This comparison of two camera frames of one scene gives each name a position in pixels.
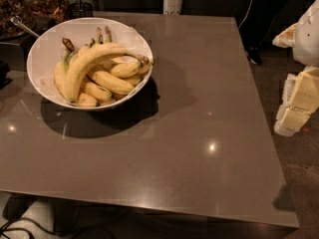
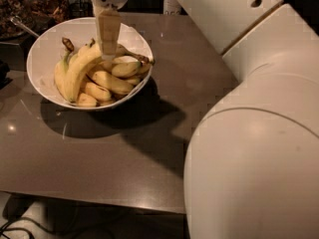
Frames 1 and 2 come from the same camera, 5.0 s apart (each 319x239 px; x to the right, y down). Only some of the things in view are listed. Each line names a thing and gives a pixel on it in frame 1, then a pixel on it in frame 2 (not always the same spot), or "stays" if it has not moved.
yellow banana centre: x=113 y=83 stays
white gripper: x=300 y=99 to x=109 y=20
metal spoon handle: x=18 y=21 stays
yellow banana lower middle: x=98 y=93 stays
